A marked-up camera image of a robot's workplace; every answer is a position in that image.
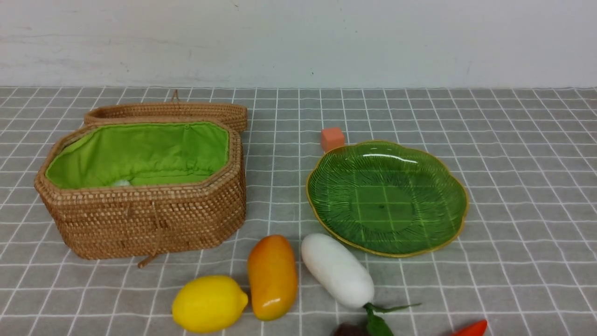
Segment orange yellow mango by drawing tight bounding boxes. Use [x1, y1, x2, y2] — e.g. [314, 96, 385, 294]
[247, 235, 298, 322]

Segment white radish with green leaves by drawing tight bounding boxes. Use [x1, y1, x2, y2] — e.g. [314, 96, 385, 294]
[300, 233, 410, 336]

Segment yellow lemon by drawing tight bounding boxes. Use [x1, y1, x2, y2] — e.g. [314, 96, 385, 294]
[171, 276, 248, 333]

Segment dark purple round fruit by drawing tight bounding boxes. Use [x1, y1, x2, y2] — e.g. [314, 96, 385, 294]
[331, 322, 368, 336]

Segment red chili pepper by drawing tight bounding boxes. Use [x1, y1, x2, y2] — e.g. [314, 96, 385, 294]
[451, 319, 488, 336]

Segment small orange cube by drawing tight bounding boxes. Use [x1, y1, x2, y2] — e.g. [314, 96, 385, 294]
[320, 127, 346, 153]

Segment green glass leaf plate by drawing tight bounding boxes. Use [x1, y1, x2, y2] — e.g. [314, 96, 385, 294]
[305, 140, 470, 258]

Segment woven rattan basket lid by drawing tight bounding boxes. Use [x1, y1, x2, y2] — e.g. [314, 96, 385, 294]
[83, 90, 248, 133]

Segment woven rattan basket green lining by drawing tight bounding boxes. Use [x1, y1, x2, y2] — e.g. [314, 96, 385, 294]
[34, 117, 247, 268]

